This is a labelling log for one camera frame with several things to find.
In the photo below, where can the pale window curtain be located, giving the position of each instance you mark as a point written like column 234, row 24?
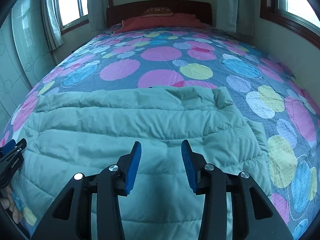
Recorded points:
column 51, row 17
column 235, row 7
column 98, row 5

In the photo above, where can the red pillow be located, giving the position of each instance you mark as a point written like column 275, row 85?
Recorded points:
column 170, row 22

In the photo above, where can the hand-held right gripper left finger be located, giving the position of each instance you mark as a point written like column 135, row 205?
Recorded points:
column 132, row 170

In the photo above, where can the brown printed cushion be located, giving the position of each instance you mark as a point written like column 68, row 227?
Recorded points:
column 157, row 11

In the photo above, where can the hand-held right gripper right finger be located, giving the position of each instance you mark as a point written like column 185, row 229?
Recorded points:
column 190, row 170

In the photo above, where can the window with wooden frame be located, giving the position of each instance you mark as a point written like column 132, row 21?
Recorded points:
column 295, row 2
column 72, row 2

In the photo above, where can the person's left hand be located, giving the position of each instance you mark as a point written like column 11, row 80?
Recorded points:
column 16, row 216

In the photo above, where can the glass sliding wardrobe doors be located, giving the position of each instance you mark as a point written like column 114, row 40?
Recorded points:
column 22, row 55

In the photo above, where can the dark wooden headboard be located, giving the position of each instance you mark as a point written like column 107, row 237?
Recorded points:
column 190, row 8

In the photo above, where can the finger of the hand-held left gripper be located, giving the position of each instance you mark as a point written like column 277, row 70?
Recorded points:
column 20, row 145
column 7, row 146

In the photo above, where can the bed with circle-pattern cover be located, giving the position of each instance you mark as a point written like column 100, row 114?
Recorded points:
column 160, row 55

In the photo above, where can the green quilted down jacket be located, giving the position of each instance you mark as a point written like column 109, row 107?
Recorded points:
column 125, row 120

